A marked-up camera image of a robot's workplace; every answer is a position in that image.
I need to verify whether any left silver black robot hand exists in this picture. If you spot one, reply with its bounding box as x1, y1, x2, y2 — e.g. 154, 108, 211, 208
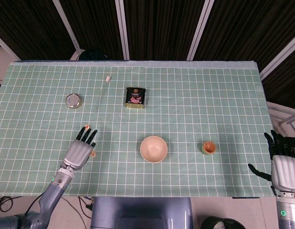
61, 126, 98, 171

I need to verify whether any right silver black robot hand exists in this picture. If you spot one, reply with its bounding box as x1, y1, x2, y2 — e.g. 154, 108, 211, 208
248, 130, 295, 193

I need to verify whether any round silver tin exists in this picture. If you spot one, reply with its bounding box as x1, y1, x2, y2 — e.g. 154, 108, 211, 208
65, 93, 83, 110

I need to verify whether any beige bowl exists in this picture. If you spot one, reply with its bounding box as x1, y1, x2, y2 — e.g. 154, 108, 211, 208
140, 135, 168, 164

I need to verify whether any black gold luncheon meat can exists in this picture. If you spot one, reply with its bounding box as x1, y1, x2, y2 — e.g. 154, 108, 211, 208
124, 87, 147, 110

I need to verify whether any green orange small cup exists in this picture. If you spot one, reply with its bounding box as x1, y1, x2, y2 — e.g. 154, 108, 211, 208
201, 141, 217, 155

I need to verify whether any clear test tube white stopper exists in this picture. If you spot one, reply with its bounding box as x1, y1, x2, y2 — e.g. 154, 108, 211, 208
94, 75, 111, 113

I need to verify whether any blue grey robot torso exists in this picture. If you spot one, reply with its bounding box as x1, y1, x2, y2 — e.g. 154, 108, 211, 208
90, 197, 193, 229

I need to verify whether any black waste bin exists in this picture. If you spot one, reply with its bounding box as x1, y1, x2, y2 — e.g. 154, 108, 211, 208
200, 215, 246, 229

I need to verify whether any black chair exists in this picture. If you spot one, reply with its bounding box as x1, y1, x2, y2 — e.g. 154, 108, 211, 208
78, 49, 110, 60

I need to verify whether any green checkered tablecloth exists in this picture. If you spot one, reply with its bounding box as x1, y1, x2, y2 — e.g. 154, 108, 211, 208
0, 61, 274, 198

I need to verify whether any white metal frame stand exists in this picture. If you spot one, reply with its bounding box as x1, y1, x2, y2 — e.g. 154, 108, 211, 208
266, 101, 295, 139

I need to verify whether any floor cable bundle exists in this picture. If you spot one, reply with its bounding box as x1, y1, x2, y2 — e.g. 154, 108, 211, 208
77, 196, 94, 218

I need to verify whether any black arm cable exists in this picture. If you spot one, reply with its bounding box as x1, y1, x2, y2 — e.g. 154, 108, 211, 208
0, 192, 45, 219

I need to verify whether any white partition post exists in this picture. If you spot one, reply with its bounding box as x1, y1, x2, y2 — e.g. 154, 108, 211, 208
0, 32, 21, 62
187, 0, 215, 61
52, 0, 86, 61
259, 31, 295, 81
115, 0, 130, 60

